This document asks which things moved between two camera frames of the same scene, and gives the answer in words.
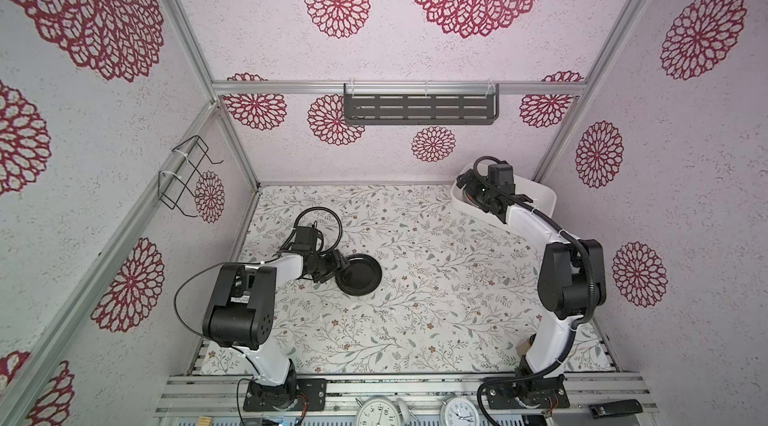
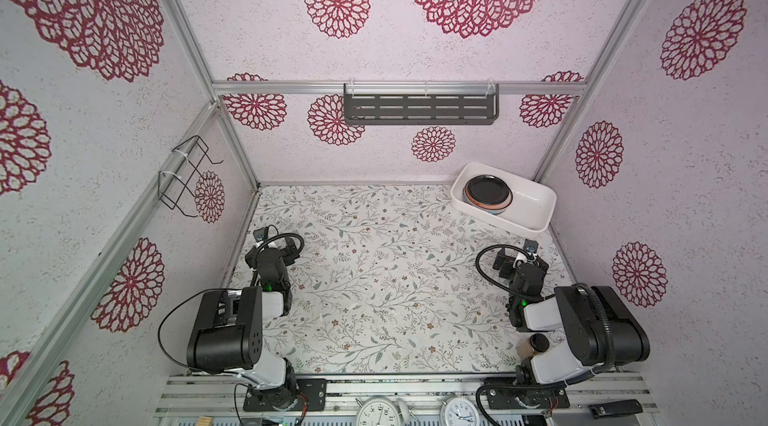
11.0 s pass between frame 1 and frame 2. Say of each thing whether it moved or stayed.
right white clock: stayed
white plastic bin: stayed
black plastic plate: moved
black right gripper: moved
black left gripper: moved
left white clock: stayed
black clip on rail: stayed
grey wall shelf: stayed
